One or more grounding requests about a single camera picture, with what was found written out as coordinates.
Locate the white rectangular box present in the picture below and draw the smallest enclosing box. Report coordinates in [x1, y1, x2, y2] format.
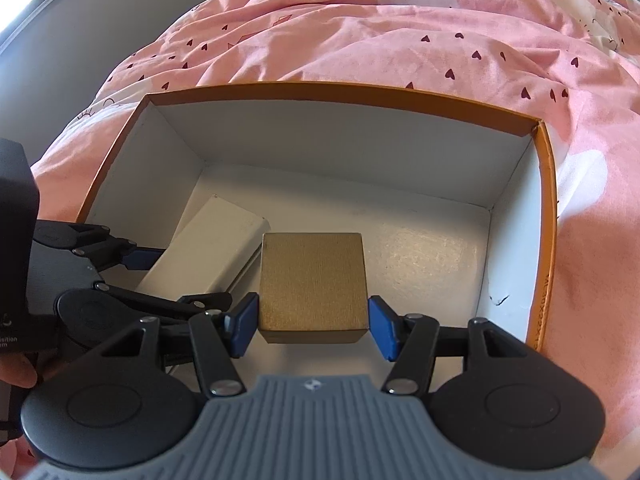
[136, 195, 270, 300]

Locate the gold cardboard box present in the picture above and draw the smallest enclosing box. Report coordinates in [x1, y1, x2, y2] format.
[258, 232, 369, 344]

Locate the person's left hand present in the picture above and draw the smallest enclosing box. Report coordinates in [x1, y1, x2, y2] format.
[0, 353, 56, 389]

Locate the orange cardboard box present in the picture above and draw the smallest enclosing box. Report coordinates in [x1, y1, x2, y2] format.
[78, 82, 556, 348]

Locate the pink patterned duvet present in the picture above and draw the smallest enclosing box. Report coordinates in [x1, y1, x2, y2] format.
[34, 0, 639, 479]

